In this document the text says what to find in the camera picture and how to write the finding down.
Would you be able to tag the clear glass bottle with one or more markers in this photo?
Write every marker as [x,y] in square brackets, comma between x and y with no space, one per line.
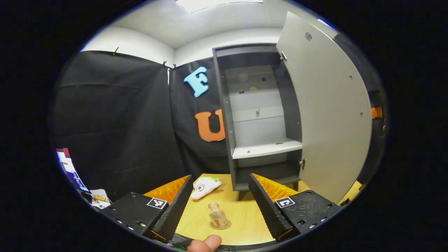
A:
[217,215]

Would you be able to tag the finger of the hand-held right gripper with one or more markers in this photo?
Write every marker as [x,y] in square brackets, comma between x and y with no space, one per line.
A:
[377,112]

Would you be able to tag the round wooden coaster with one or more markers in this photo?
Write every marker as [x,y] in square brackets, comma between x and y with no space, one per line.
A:
[220,229]

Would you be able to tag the white plush toy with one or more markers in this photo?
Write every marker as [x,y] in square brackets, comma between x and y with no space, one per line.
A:
[204,187]

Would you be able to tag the beige cabinet door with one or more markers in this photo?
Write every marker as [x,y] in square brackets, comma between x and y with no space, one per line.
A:
[332,115]

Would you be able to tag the computer screen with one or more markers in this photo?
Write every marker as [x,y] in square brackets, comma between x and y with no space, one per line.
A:
[70,168]

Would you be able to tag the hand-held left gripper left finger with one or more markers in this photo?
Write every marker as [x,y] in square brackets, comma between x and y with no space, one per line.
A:
[176,210]

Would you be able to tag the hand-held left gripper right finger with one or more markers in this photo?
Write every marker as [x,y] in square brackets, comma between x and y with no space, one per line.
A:
[264,206]

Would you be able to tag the black backdrop cloth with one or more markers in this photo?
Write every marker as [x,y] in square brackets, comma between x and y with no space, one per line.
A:
[115,122]

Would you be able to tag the dark grey cabinet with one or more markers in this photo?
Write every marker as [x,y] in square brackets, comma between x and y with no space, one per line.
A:
[266,175]

